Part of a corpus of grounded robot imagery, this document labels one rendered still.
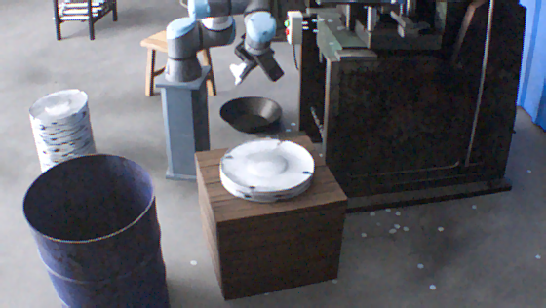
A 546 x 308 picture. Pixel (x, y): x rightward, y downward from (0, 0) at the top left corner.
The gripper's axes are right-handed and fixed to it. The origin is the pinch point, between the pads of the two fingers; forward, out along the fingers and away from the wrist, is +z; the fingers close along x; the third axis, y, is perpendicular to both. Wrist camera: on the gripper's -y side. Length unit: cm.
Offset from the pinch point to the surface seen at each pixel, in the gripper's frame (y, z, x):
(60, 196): 12, 2, 75
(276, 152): -23.1, 8.7, 11.0
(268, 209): -34.6, -5.9, 27.5
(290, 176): -31.9, -1.4, 15.3
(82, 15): 161, 194, 5
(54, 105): 61, 57, 59
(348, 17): -3.0, 14.8, -46.4
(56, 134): 48, 53, 66
